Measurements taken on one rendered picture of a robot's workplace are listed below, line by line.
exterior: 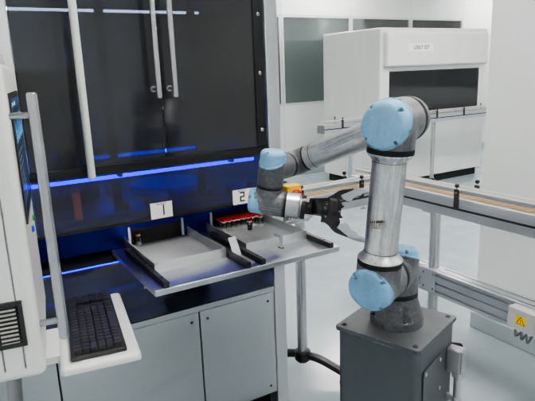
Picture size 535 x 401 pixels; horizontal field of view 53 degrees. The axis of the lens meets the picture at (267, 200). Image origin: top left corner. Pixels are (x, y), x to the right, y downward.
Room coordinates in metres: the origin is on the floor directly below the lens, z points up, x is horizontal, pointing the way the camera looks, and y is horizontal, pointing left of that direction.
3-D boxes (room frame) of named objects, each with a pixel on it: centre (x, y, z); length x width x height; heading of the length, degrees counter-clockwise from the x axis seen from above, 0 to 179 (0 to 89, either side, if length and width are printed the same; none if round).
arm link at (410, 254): (1.43, -0.36, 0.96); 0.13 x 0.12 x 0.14; 144
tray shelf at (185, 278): (1.89, 0.17, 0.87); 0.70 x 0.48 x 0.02; 121
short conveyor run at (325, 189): (2.53, -0.27, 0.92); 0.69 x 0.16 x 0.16; 121
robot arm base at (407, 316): (1.43, -0.36, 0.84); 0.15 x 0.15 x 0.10
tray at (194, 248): (1.86, 0.35, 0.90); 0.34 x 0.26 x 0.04; 31
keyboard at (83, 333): (1.45, 0.52, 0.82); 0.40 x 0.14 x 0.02; 22
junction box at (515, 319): (1.98, -1.01, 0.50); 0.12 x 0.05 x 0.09; 31
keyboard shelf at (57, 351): (1.43, 0.56, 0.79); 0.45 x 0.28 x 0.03; 22
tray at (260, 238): (2.03, 0.06, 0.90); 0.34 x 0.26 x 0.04; 31
